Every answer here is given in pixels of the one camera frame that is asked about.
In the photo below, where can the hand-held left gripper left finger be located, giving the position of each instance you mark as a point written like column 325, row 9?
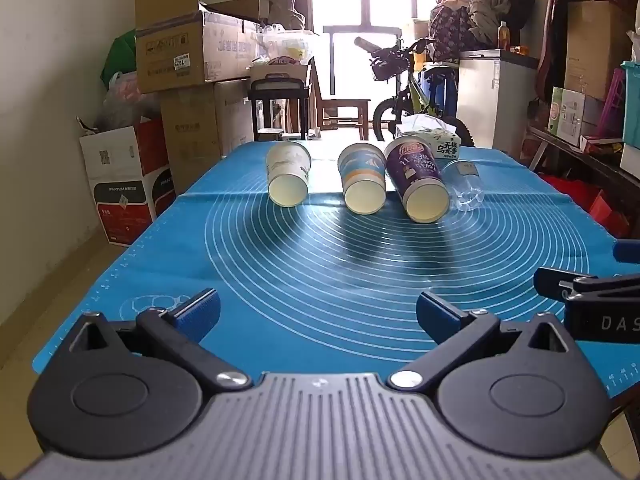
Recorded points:
column 197, row 311

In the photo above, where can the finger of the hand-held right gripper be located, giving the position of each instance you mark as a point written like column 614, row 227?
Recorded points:
column 555, row 282
column 629, row 251

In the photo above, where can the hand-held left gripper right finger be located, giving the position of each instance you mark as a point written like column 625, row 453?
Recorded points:
column 440, row 314

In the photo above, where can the clear plastic cup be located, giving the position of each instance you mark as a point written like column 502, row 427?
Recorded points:
column 465, row 185

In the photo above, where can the purple paper cup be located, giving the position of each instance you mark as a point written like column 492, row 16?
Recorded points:
column 417, row 175

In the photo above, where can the blue and white paper cup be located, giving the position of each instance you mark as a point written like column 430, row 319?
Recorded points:
column 361, row 172

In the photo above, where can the white and green paper cup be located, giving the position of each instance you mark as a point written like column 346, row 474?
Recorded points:
column 287, row 170

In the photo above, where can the red bag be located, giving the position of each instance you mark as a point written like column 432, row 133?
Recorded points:
column 575, row 195

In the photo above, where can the dark wooden side table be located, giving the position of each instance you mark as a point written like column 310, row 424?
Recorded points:
column 590, row 165

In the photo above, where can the blue silicone baking mat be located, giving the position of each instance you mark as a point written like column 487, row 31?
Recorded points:
column 330, row 265

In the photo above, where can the teal storage bin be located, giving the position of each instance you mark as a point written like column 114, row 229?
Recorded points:
column 632, row 105

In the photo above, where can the pink plastic rack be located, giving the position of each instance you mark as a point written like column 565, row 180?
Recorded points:
column 615, row 105

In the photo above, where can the white and red appliance box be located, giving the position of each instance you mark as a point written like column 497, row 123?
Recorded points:
column 125, row 180

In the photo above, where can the white and green carton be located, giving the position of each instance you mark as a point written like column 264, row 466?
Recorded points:
column 565, row 115

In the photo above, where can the green and white tissue box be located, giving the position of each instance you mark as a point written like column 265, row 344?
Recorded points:
column 440, row 144

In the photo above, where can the tall brown cardboard box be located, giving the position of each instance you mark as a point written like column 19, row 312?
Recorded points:
column 197, row 130

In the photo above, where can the white chest freezer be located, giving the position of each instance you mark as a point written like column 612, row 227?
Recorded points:
column 492, row 95

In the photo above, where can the green and black bicycle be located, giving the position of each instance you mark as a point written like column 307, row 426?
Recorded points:
column 400, row 95

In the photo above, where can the blue water barrel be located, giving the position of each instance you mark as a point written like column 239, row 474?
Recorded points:
column 442, row 90

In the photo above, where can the translucent plastic bag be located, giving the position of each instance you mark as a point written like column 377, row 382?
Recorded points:
column 125, row 100

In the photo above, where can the wooden stool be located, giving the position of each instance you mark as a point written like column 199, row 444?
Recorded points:
column 345, row 110

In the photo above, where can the orange drink bottle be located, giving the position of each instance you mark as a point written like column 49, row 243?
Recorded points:
column 503, row 36

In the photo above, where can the large open cardboard box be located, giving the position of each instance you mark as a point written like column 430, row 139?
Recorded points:
column 185, row 50

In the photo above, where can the green bag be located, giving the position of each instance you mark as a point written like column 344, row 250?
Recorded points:
column 122, row 55

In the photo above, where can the floral fabric bag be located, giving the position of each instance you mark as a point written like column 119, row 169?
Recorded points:
column 450, row 32

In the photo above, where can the pile of clear plastic bags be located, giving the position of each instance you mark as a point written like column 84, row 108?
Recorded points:
column 285, row 45

